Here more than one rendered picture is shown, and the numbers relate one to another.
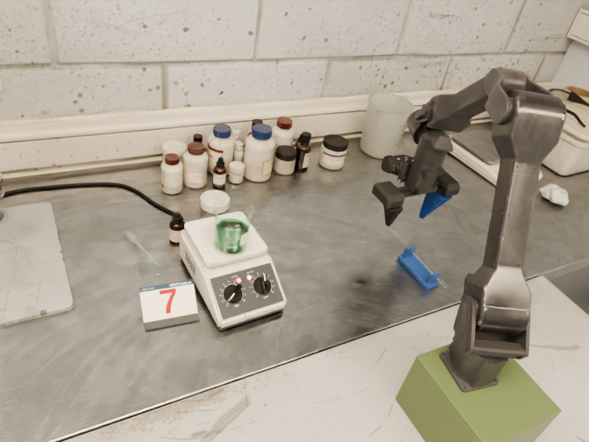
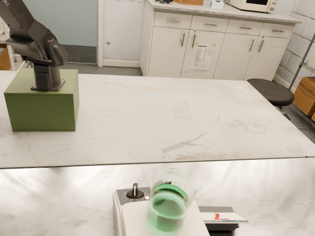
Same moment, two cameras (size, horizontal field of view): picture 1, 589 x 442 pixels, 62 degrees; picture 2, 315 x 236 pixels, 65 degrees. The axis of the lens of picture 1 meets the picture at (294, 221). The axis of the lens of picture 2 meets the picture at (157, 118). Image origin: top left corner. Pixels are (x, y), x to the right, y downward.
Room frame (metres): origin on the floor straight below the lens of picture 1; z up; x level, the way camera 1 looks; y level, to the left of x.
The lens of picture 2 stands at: (0.88, 0.14, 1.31)
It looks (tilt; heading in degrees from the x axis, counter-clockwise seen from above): 33 degrees down; 199
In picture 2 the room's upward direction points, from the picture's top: 9 degrees clockwise
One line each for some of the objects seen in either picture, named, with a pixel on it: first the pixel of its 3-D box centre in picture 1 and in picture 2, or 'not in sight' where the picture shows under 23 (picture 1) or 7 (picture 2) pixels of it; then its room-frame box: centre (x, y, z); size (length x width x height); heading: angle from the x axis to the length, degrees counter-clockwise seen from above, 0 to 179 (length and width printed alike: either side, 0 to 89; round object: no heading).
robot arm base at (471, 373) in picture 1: (475, 355); (46, 73); (0.46, -0.29, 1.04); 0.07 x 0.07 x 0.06; 26
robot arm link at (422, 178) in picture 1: (422, 176); not in sight; (0.85, -0.23, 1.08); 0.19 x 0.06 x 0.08; 124
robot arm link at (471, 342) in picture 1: (491, 327); (43, 49); (0.47, -0.29, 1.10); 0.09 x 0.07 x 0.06; 99
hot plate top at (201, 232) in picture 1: (225, 237); (167, 235); (0.67, 0.12, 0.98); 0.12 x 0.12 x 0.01; 37
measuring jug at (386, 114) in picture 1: (386, 124); not in sight; (1.29, -0.20, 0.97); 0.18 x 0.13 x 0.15; 151
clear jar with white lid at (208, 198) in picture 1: (214, 213); not in sight; (0.79, 0.17, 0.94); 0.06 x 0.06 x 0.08
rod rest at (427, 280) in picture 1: (420, 266); not in sight; (0.78, -0.27, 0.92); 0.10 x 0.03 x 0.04; 34
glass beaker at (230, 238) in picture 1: (230, 228); (171, 200); (0.65, 0.11, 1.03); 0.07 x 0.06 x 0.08; 101
